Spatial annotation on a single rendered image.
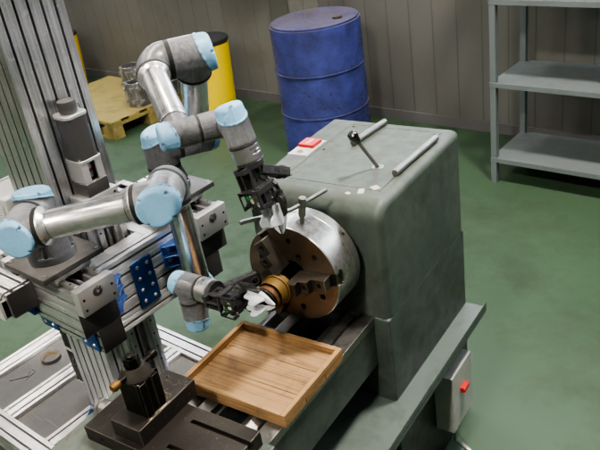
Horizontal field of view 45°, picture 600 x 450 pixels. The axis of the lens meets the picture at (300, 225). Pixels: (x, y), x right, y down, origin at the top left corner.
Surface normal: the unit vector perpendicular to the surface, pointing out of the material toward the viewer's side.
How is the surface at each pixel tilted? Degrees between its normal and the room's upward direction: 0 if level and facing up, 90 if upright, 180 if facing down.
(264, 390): 0
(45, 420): 0
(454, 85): 90
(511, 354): 0
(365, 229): 90
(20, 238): 91
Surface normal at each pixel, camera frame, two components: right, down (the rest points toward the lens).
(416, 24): -0.62, 0.45
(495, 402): -0.14, -0.87
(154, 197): 0.11, 0.45
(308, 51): -0.15, 0.49
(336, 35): 0.46, 0.37
